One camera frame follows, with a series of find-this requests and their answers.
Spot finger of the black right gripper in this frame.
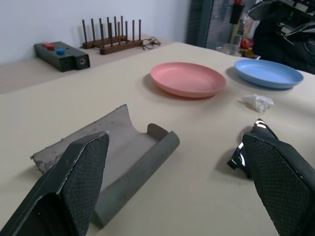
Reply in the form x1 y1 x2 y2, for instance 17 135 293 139
247 0 279 21
283 23 315 46

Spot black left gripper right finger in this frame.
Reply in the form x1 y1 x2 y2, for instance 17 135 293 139
241 132 315 236

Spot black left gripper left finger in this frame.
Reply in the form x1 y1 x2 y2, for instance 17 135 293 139
0 131 110 236

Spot black sunglasses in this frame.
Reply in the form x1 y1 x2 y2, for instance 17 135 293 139
226 118 279 179

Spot grey felt glasses case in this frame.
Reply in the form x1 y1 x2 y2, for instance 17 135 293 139
30 104 180 227

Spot black holder with red tools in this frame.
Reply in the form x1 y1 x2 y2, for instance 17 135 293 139
230 0 246 25

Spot black bulky background object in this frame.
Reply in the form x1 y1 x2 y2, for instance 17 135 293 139
252 14 315 75

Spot clear glass jar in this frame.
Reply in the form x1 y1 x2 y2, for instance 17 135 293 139
222 43 241 57

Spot blue plastic plate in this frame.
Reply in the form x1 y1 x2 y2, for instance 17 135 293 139
233 58 304 89

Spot crumpled white tissue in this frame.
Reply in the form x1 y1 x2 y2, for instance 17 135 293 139
237 94 275 113

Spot pink plastic plate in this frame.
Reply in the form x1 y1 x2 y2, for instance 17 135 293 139
150 62 227 98

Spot black box with coloured buttons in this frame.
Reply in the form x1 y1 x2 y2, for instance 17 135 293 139
33 41 91 73

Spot dark wooden peg rack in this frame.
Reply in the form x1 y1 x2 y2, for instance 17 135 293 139
82 15 128 49
99 19 144 55

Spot dark metal door frame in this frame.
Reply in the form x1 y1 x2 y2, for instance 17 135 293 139
187 0 215 48

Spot brown frame eyeglasses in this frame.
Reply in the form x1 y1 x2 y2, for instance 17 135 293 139
141 36 162 51

